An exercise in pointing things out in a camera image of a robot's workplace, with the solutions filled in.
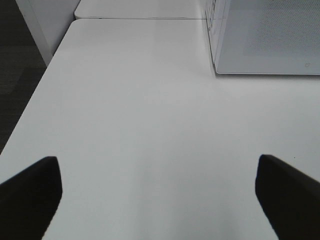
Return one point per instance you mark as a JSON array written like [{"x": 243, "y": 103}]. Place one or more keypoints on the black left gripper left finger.
[{"x": 29, "y": 200}]

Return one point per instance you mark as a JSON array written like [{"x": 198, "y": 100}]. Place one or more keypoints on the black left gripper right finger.
[{"x": 289, "y": 198}]

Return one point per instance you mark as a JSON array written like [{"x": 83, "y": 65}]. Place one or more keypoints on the white microwave door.
[{"x": 277, "y": 37}]

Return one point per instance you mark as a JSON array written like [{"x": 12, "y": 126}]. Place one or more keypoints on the white microwave oven body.
[{"x": 216, "y": 13}]

